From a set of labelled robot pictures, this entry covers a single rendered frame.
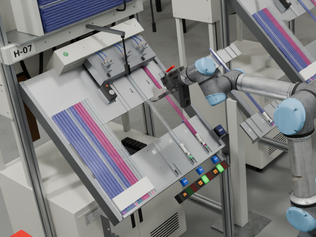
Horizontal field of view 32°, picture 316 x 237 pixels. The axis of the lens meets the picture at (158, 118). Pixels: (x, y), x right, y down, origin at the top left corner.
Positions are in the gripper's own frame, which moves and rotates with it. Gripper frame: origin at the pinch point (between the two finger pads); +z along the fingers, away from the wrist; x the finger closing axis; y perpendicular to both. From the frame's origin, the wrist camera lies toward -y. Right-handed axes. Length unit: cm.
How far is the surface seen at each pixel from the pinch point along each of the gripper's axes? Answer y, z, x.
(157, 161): -23.7, 5.7, 15.9
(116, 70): 20.1, 9.8, 7.9
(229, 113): -25, 15, -46
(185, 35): 45, 260, -286
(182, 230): -71, 63, -17
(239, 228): -88, 51, -44
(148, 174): -26.2, 5.1, 23.9
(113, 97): 10.4, 9.0, 17.3
